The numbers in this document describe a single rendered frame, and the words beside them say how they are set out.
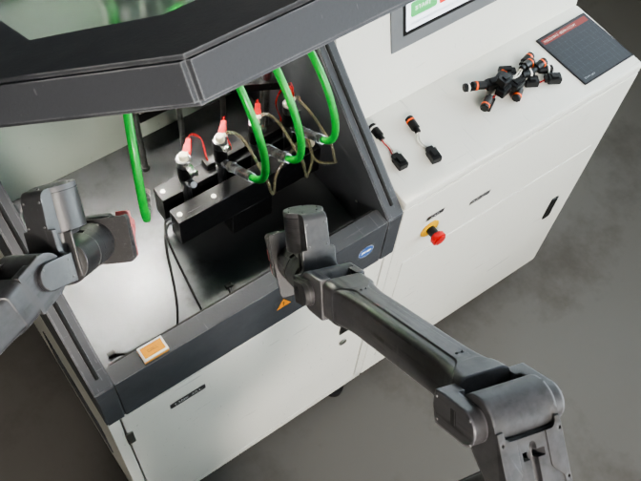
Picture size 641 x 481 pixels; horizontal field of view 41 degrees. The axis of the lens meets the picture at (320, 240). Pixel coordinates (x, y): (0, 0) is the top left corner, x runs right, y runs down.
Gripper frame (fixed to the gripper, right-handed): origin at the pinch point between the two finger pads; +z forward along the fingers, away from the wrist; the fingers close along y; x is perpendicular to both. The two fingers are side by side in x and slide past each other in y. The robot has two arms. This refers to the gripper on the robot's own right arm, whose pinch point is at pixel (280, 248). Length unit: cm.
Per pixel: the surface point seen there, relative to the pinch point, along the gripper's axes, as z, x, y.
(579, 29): 49, -89, 18
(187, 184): 30.2, 9.6, 8.3
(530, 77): 40, -70, 11
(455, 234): 51, -51, -23
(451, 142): 34, -47, 3
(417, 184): 28.4, -35.4, -2.8
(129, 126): 0.7, 18.6, 24.5
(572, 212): 120, -123, -50
